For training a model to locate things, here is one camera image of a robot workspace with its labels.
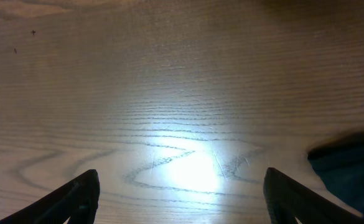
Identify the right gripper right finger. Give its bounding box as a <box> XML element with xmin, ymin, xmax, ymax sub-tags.
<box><xmin>263</xmin><ymin>167</ymin><xmax>364</xmax><ymax>224</ymax></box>

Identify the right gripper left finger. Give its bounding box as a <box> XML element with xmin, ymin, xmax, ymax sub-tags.
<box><xmin>0</xmin><ymin>169</ymin><xmax>100</xmax><ymax>224</ymax></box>

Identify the black garment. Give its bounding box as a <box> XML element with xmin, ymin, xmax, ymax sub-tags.
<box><xmin>307</xmin><ymin>130</ymin><xmax>364</xmax><ymax>219</ymax></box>

